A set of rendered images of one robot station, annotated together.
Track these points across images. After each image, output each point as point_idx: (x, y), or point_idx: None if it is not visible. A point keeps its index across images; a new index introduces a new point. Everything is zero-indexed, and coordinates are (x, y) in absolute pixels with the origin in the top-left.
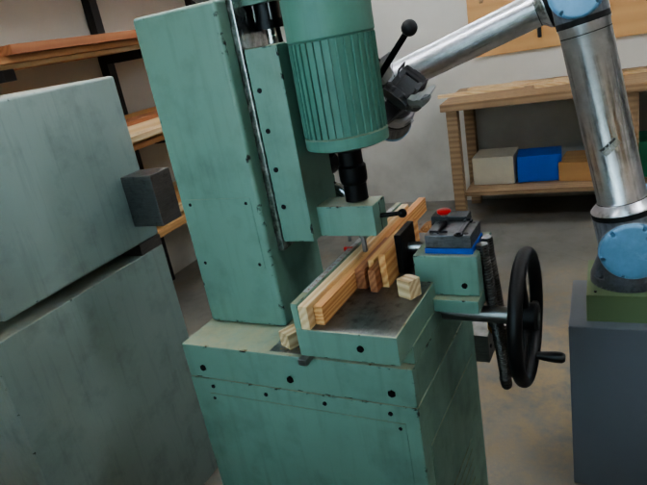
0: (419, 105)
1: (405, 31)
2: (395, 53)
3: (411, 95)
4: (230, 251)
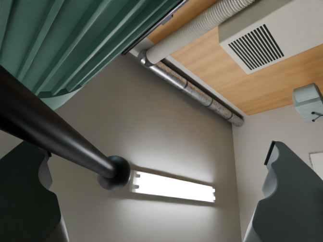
0: (315, 186)
1: (116, 155)
2: (105, 156)
3: (247, 230)
4: None
